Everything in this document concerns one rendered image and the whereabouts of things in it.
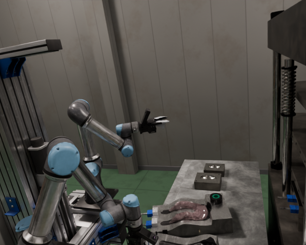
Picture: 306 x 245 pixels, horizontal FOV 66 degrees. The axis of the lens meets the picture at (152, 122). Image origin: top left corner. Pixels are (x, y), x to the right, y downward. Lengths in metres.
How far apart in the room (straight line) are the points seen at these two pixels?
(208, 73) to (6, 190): 2.68
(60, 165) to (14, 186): 0.54
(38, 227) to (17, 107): 0.61
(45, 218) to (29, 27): 3.86
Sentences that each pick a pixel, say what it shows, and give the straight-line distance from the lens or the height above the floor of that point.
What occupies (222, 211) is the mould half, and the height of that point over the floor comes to 0.91.
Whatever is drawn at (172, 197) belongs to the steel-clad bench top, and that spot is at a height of 0.80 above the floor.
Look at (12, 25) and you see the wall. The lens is 4.90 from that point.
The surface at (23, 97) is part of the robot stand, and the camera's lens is 1.41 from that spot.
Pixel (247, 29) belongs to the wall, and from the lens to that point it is 3.31.
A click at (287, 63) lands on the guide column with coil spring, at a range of 1.68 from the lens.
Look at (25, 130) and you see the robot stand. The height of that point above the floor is 1.62.
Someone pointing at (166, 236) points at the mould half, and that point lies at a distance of 1.51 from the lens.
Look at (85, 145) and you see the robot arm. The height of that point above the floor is 1.38.
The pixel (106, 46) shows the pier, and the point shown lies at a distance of 3.59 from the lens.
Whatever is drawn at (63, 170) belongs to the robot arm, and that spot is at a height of 1.54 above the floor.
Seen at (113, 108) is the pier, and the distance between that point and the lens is 3.71.
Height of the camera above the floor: 1.92
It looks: 17 degrees down
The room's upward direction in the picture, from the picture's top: 9 degrees counter-clockwise
